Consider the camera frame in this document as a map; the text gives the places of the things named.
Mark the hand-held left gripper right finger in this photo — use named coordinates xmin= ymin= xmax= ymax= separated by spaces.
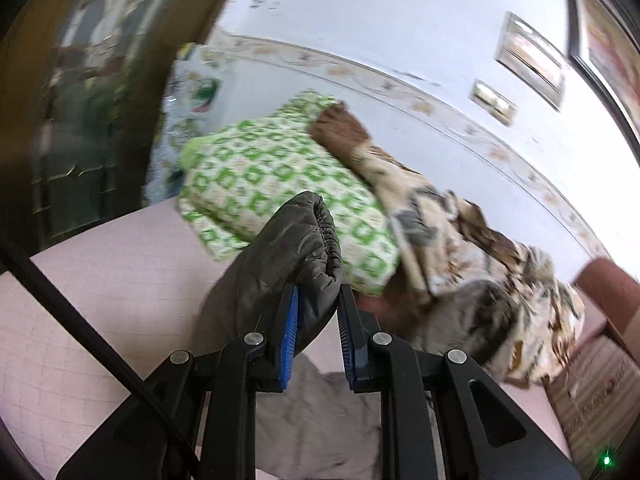
xmin=336 ymin=283 xmax=583 ymax=480

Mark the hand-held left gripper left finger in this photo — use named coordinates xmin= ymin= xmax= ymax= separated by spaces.
xmin=55 ymin=282 xmax=301 ymax=480

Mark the grey-brown padded jacket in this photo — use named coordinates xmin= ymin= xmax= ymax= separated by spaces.
xmin=192 ymin=191 xmax=438 ymax=480

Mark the leaf print blanket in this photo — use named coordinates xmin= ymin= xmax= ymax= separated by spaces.
xmin=307 ymin=101 xmax=587 ymax=389

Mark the green patterned pillow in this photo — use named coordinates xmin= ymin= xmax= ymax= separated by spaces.
xmin=177 ymin=89 xmax=402 ymax=297

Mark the striped floral sofa cushion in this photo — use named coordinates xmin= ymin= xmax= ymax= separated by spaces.
xmin=544 ymin=335 xmax=640 ymax=480

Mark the white green printed plastic bag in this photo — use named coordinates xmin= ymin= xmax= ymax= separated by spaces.
xmin=142 ymin=42 xmax=226 ymax=206

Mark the reddish sofa backrest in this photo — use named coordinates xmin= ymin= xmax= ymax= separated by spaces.
xmin=572 ymin=257 xmax=640 ymax=357

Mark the wooden door with glass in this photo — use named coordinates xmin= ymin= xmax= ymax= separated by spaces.
xmin=0 ymin=0 xmax=253 ymax=261

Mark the black cable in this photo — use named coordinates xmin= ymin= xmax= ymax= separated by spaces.
xmin=0 ymin=232 xmax=202 ymax=467

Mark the beige wall light switch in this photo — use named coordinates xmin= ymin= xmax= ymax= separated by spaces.
xmin=470 ymin=79 xmax=519 ymax=127

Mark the wall electrical panel box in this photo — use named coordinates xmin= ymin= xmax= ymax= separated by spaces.
xmin=495 ymin=11 xmax=567 ymax=112

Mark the dark framed wall picture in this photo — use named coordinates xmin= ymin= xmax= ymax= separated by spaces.
xmin=560 ymin=0 xmax=640 ymax=147

